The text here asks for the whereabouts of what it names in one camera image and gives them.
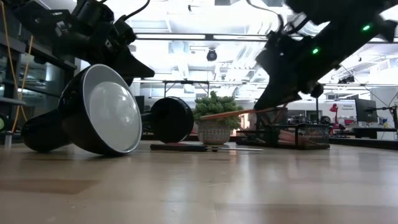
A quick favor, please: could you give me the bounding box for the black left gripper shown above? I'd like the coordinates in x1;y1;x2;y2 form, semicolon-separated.
57;0;155;86

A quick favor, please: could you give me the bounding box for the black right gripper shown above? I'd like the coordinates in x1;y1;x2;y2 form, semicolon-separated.
254;33;335;110

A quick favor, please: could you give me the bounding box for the black mesh desk organizer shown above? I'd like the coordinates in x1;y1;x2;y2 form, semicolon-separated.
235;107;331;151

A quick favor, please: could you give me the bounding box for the dark office desk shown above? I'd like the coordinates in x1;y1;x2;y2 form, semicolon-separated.
351;126;398;140

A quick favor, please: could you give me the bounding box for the black computer monitor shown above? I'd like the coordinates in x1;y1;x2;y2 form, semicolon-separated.
134;95;146;114
354;98;379;123

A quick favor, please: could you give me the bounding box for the long ceiling light strip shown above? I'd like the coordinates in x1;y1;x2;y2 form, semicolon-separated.
135;32;398;44

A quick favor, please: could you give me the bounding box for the black desk lamp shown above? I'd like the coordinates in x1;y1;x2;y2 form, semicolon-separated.
21;63;195;157

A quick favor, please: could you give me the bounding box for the red desk lamp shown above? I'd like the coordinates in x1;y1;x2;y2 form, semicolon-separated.
329;103;340;124

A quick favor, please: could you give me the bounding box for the green succulent in patterned pot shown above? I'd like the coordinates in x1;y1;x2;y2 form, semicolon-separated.
192;90;246;146

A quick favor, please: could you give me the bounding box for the dark metal shelving rack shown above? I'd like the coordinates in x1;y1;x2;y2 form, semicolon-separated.
0;0;78;147

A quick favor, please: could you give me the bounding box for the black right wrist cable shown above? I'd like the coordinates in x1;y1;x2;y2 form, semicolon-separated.
245;0;285;34

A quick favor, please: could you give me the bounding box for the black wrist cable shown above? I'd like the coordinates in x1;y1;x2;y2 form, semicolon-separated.
245;0;285;34
123;0;152;20

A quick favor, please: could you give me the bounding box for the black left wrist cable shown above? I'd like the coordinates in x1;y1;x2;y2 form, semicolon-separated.
123;0;152;20

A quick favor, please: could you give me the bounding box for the yellow cable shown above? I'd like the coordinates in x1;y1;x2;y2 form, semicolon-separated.
11;34;34;134
0;0;29;124

